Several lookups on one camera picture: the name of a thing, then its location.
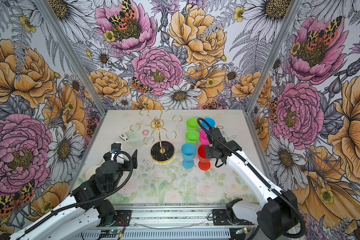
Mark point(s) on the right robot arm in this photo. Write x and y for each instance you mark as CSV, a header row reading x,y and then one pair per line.
x,y
277,214

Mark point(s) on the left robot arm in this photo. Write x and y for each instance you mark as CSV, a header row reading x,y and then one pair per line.
x,y
87,206

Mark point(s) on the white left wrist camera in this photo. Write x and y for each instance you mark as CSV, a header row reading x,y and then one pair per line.
x,y
115,149

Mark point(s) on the blue wine glass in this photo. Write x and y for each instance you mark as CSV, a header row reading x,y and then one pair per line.
x,y
189,151
208,122

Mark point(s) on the aluminium front rail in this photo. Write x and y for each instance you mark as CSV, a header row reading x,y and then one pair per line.
x,y
173,221

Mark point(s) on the left aluminium corner post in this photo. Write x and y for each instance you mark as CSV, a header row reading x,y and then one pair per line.
x,y
58,31

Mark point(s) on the aluminium corner post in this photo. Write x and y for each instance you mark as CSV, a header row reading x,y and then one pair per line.
x,y
58,31
279,41

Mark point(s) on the pink wine glass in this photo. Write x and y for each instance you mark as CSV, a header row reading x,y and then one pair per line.
x,y
203,138

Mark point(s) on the brown paper cup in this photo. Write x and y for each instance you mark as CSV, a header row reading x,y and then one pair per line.
x,y
91,171

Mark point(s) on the right aluminium corner post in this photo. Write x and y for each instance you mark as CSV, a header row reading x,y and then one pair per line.
x,y
279,41

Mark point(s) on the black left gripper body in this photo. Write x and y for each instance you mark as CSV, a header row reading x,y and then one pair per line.
x,y
126,166

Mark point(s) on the gold wine glass rack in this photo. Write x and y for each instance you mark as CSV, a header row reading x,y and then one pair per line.
x,y
162,151

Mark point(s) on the green wine glass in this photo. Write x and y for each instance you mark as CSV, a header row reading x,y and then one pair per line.
x,y
192,124
192,137

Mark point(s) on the red wine glass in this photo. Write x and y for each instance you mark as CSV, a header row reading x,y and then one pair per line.
x,y
204,163

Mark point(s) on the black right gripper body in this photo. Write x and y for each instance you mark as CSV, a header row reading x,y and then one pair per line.
x,y
209,152

